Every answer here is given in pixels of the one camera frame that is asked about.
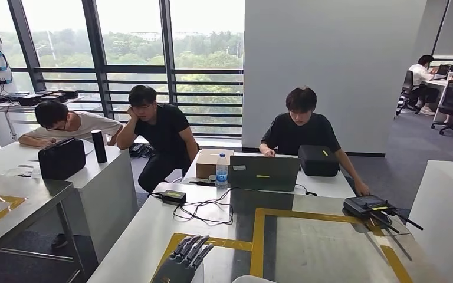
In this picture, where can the steel workbench with yellow tape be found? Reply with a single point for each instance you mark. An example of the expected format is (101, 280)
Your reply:
(7, 211)
(308, 242)

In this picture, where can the black power adapter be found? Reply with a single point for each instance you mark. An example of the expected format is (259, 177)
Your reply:
(173, 197)

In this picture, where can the black window railing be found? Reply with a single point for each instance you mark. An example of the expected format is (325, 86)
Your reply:
(195, 71)

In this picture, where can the small cardboard box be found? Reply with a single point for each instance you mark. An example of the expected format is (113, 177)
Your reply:
(209, 164)

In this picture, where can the steel table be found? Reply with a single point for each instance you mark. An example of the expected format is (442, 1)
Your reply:
(19, 106)

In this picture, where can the black bottle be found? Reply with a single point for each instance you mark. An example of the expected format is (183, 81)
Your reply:
(99, 146)

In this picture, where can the grey laptop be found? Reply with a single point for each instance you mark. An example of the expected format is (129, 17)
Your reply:
(263, 173)

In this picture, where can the clear water bottle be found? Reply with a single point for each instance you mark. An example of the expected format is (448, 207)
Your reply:
(222, 172)

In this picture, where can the black router with antennas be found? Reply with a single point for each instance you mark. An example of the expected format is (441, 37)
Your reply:
(367, 205)

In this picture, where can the white plastic car part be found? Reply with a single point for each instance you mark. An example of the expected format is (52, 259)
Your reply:
(252, 279)

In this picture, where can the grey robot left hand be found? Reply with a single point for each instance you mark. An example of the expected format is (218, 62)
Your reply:
(183, 259)

